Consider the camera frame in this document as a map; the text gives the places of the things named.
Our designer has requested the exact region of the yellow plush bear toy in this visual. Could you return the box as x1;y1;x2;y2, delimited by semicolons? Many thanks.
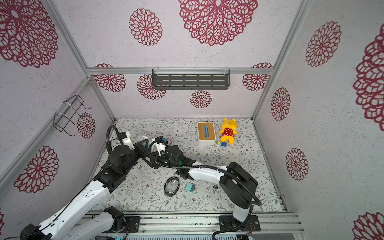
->
220;119;238;144

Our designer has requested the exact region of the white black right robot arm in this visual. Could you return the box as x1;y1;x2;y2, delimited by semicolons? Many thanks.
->
151;145;262;222

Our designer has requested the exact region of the black rimmed round lid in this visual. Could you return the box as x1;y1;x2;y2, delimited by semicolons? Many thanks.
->
164;177;180;197

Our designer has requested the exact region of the aluminium front rail frame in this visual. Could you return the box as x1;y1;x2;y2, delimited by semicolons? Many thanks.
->
52;211;305;240

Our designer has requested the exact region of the black wire wall rack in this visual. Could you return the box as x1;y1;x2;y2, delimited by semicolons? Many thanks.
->
53;95;91;137

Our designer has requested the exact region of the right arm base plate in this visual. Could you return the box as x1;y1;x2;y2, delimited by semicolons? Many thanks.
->
219;215;261;232

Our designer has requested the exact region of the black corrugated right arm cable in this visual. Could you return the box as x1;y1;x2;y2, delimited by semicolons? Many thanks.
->
147;139;263;240

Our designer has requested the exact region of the teal charger plug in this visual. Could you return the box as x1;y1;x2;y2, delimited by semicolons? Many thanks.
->
186;183;195;193

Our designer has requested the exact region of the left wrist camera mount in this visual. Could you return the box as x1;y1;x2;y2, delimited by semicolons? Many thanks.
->
114;131;135;150

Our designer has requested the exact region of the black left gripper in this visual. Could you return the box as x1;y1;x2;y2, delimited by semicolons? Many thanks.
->
122;139;149;176

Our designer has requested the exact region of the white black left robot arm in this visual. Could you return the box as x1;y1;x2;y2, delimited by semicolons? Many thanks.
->
21;140;150;240

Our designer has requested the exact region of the white wooden-top tissue box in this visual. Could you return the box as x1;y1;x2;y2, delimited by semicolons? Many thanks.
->
198;122;216;147

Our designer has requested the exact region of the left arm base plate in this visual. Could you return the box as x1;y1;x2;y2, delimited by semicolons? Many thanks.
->
122;216;141;234

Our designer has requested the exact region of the grey wall shelf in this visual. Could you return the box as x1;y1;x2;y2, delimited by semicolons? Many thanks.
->
152;69;231;90

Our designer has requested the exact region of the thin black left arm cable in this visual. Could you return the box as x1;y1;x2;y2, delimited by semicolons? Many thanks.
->
0;191;79;240

